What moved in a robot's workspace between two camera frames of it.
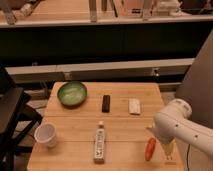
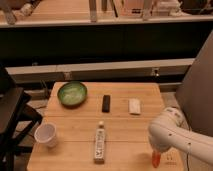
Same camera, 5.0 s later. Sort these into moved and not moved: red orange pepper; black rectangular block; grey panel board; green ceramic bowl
Moved: red orange pepper
Not moved: black rectangular block; grey panel board; green ceramic bowl
